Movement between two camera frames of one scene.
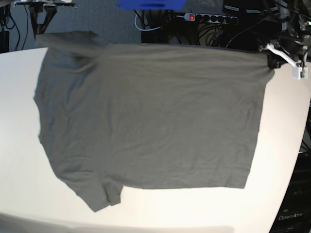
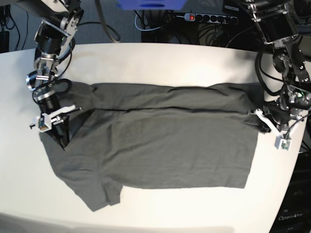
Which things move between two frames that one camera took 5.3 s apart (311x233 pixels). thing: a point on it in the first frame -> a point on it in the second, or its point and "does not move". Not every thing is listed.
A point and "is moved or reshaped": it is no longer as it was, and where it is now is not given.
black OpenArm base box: x=294 y=215 does not move
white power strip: x=212 y=18 does not move
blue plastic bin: x=152 y=5 does not move
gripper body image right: x=296 y=49 -> x=283 y=116
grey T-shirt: x=115 y=115 is moved or reshaped
